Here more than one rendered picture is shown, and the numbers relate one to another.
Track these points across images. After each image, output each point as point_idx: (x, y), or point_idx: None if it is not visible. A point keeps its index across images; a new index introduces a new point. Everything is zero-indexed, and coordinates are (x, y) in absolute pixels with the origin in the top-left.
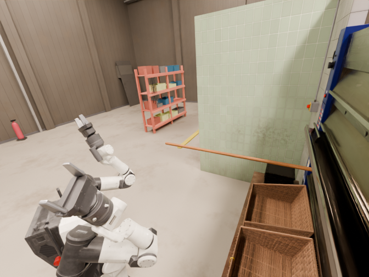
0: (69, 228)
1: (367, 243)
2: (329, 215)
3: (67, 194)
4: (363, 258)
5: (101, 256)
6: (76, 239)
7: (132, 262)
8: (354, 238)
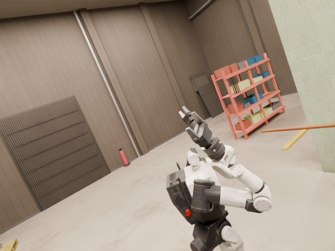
0: (193, 182)
1: None
2: None
3: (196, 131)
4: None
5: (221, 196)
6: (201, 181)
7: (249, 204)
8: None
